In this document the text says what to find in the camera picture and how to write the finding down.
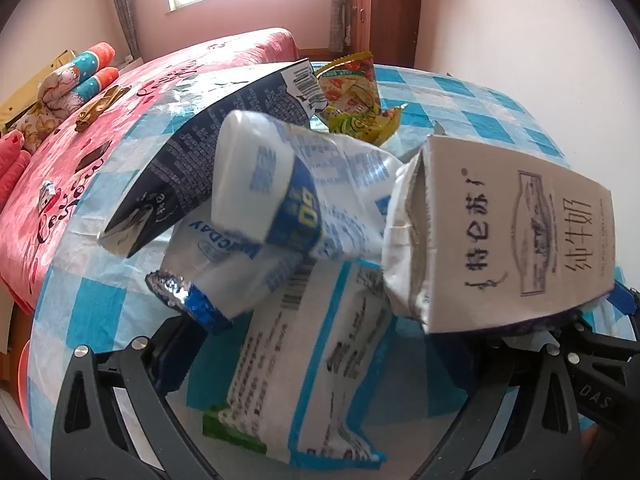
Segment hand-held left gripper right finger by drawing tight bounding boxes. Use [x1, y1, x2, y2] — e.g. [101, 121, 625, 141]
[415, 335, 586, 480]

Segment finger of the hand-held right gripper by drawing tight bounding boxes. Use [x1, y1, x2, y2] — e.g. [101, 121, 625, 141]
[565, 280, 640, 357]

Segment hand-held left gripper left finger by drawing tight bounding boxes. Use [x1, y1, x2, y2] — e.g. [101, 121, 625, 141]
[50, 305, 236, 480]

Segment white printed snack packet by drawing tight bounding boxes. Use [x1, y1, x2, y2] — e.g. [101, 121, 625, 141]
[202, 260, 396, 470]

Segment milk carton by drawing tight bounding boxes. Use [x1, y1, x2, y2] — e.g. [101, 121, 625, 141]
[381, 120, 617, 336]

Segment yellow snack bag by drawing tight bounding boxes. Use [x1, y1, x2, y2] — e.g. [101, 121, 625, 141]
[314, 51, 407, 150]

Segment orange plastic object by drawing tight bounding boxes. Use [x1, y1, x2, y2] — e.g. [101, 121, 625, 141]
[17, 340, 33, 411]

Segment pink printed blanket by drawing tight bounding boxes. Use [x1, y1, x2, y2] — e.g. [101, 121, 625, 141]
[0, 27, 301, 321]

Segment dark navy snack bag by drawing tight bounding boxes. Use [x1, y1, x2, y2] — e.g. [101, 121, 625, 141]
[97, 59, 327, 259]

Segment red plush pillow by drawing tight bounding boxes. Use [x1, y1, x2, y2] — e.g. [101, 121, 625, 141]
[0, 130, 32, 206]

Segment orange teal bolster pillow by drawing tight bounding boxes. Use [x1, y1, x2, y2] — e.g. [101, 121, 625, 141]
[60, 42, 117, 78]
[70, 66, 121, 106]

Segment colourful pillows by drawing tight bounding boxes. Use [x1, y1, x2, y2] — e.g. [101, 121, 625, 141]
[10, 62, 83, 153]

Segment grey window curtain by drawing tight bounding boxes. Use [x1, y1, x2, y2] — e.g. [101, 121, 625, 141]
[107, 0, 141, 61]

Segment brown wooden wardrobe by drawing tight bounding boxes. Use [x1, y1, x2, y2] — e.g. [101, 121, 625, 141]
[347, 0, 426, 68]

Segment hanging floral curtain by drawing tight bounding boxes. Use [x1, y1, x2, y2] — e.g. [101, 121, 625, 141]
[330, 0, 353, 66]

